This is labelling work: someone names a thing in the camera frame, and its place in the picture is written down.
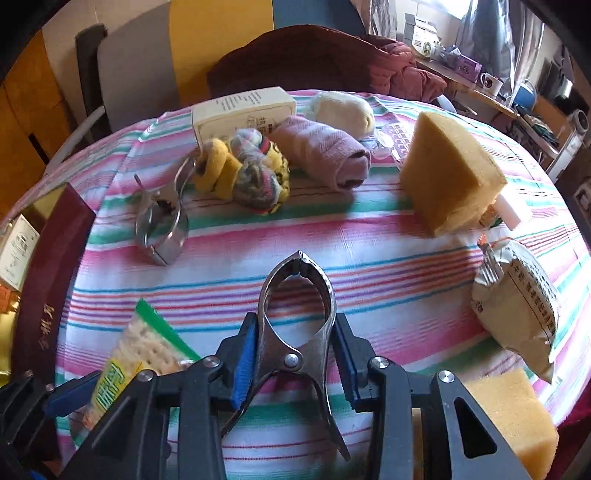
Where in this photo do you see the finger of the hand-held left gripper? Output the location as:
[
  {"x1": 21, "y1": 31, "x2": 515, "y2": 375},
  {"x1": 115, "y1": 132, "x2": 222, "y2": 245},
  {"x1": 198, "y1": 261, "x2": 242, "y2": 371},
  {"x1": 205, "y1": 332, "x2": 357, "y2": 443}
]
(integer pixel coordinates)
[{"x1": 45, "y1": 371, "x2": 101, "y2": 418}]

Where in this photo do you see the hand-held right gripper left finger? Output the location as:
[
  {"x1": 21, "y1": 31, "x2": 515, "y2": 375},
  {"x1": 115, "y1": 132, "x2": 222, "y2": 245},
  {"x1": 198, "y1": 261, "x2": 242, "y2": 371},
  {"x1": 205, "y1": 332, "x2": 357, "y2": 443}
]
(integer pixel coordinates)
[{"x1": 69, "y1": 311, "x2": 259, "y2": 480}]

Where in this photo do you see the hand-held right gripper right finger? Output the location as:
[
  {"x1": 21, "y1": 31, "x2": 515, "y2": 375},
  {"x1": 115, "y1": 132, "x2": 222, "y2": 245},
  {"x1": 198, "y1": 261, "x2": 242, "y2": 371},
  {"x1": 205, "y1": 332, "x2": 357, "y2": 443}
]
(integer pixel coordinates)
[{"x1": 333, "y1": 313, "x2": 532, "y2": 480}]

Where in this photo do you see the silver metal clamp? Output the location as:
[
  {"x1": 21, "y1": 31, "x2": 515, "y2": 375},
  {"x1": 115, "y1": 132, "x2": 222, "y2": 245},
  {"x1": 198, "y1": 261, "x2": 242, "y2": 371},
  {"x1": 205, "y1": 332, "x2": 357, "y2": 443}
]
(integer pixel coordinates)
[{"x1": 221, "y1": 250, "x2": 352, "y2": 462}]

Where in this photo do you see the green cracker packet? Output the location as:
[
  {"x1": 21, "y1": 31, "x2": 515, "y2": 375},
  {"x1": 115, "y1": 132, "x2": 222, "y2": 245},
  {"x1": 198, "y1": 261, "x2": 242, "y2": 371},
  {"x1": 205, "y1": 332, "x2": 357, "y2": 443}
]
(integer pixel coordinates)
[{"x1": 69, "y1": 299, "x2": 201, "y2": 439}]

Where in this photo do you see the dark red gold-lined box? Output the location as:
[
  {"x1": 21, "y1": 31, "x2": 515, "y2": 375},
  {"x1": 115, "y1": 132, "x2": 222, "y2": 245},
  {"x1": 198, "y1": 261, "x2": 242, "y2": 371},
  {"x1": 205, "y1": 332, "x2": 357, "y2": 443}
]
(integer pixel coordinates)
[{"x1": 0, "y1": 182, "x2": 98, "y2": 462}]

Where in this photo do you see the yellow sponge block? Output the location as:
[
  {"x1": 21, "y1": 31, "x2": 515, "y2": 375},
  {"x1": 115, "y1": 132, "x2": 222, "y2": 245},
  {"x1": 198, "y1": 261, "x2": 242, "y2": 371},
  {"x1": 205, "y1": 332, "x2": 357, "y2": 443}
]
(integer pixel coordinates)
[{"x1": 413, "y1": 367, "x2": 572, "y2": 480}]

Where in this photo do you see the pink sock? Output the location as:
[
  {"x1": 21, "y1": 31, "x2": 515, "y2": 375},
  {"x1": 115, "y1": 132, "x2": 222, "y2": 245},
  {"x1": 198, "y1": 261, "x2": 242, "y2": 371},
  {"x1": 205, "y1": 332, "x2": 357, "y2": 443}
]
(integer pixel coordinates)
[{"x1": 270, "y1": 115, "x2": 372, "y2": 191}]

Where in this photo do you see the clear pink hair roller clip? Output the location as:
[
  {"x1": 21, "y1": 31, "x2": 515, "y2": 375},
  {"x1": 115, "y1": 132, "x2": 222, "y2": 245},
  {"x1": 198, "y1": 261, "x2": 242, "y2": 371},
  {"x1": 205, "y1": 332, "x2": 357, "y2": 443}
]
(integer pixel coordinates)
[{"x1": 369, "y1": 121, "x2": 416, "y2": 162}]

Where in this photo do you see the striped tablecloth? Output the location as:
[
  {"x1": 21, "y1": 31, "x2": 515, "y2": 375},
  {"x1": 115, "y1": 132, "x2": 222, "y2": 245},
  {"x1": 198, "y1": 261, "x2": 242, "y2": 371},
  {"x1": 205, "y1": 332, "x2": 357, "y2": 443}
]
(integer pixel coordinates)
[{"x1": 0, "y1": 90, "x2": 591, "y2": 480}]

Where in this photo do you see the multicolour sock bundle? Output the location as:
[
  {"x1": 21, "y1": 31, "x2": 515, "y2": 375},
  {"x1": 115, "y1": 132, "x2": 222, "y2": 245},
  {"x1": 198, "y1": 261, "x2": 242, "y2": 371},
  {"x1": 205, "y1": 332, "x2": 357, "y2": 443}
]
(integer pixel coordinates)
[{"x1": 228, "y1": 128, "x2": 291, "y2": 217}]

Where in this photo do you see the beige snack packet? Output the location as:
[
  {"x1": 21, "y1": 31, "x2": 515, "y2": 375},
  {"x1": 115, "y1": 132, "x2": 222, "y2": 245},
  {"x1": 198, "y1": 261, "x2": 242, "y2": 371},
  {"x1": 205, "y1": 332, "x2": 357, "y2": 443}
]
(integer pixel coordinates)
[{"x1": 471, "y1": 233, "x2": 561, "y2": 384}]

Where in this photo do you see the yellow rolled sock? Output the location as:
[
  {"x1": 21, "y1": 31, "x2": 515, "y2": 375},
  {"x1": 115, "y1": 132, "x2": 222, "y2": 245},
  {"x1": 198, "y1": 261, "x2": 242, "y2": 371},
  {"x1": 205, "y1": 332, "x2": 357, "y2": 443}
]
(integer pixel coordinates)
[{"x1": 193, "y1": 137, "x2": 242, "y2": 199}]

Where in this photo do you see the large yellow sponge wedge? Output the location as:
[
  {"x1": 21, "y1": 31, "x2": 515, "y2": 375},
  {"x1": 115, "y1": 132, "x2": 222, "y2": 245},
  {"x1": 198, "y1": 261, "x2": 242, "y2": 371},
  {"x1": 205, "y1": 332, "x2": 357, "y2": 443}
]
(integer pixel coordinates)
[{"x1": 399, "y1": 112, "x2": 509, "y2": 238}]

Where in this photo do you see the cream sock ball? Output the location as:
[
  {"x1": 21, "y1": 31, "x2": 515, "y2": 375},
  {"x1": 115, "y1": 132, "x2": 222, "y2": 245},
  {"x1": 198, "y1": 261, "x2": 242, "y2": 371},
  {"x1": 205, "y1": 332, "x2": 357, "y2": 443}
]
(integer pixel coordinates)
[{"x1": 307, "y1": 91, "x2": 376, "y2": 139}]

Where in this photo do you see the cream white carton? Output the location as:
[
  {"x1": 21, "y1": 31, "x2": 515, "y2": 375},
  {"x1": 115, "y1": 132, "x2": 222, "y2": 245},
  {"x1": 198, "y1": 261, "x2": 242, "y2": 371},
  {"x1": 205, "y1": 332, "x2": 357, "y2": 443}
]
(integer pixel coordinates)
[{"x1": 191, "y1": 87, "x2": 297, "y2": 148}]

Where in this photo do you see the orange wooden cabinet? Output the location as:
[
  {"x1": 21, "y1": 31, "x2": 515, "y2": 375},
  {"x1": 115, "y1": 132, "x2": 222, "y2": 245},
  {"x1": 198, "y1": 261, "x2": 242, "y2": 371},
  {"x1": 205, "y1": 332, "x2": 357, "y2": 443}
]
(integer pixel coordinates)
[{"x1": 0, "y1": 32, "x2": 70, "y2": 217}]

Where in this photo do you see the wooden side desk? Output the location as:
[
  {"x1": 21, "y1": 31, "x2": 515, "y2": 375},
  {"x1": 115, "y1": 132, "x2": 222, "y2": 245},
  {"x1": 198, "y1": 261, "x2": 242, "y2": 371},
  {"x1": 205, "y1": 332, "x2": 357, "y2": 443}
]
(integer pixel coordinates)
[{"x1": 416, "y1": 51, "x2": 564, "y2": 158}]

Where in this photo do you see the grey chair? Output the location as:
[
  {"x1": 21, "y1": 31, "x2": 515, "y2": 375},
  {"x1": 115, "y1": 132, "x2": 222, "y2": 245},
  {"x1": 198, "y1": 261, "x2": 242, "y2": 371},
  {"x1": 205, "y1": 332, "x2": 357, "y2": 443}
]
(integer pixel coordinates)
[{"x1": 44, "y1": 25, "x2": 185, "y2": 176}]

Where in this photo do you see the dark red jacket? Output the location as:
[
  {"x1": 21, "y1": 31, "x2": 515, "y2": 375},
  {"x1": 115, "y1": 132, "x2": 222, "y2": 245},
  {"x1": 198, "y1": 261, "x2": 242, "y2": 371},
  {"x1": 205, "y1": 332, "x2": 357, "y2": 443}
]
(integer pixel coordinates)
[{"x1": 207, "y1": 25, "x2": 448, "y2": 100}]

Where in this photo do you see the white mug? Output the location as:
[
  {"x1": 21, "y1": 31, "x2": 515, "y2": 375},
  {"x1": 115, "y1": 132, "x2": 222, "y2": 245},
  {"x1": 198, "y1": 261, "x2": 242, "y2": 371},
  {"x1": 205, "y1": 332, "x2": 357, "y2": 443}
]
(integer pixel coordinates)
[{"x1": 478, "y1": 71, "x2": 505, "y2": 96}]

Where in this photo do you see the purple packet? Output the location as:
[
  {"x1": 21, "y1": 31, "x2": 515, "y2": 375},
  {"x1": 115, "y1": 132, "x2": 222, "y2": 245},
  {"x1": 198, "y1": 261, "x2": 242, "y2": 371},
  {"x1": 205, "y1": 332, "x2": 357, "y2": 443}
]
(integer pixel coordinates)
[{"x1": 455, "y1": 53, "x2": 483, "y2": 77}]

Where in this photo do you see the blue container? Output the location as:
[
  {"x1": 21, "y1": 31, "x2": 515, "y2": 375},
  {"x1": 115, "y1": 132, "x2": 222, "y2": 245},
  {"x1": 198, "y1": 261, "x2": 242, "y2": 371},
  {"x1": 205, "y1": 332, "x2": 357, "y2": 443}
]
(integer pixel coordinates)
[{"x1": 512, "y1": 78, "x2": 536, "y2": 109}]

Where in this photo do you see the white printed carton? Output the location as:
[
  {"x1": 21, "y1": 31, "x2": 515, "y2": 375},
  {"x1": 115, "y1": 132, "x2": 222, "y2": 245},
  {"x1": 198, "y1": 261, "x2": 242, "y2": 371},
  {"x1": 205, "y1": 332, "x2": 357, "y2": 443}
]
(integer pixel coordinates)
[{"x1": 410, "y1": 25, "x2": 439, "y2": 58}]

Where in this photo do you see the silver metal ring clip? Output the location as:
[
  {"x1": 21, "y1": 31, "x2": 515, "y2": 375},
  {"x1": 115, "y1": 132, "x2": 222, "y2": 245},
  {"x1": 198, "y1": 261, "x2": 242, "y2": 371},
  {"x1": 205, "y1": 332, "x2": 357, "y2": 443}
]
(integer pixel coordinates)
[{"x1": 134, "y1": 154, "x2": 200, "y2": 267}]

